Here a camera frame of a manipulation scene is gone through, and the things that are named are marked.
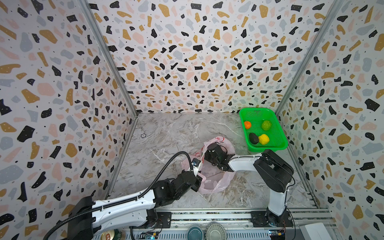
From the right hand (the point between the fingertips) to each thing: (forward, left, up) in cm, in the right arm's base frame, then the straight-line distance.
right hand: (200, 150), depth 94 cm
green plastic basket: (+21, -46, -5) cm, 51 cm away
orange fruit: (+24, -34, -2) cm, 42 cm away
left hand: (-18, -1, +10) cm, 21 cm away
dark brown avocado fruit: (+11, -36, -1) cm, 37 cm away
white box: (-41, -53, -1) cm, 67 cm away
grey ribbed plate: (-41, -8, -4) cm, 43 cm away
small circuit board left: (-43, +22, -5) cm, 49 cm away
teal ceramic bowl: (-42, +2, -4) cm, 42 cm away
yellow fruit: (+10, -42, -1) cm, 43 cm away
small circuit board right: (-42, -38, -7) cm, 57 cm away
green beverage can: (-44, +35, +7) cm, 57 cm away
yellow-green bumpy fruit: (+23, -47, -1) cm, 52 cm away
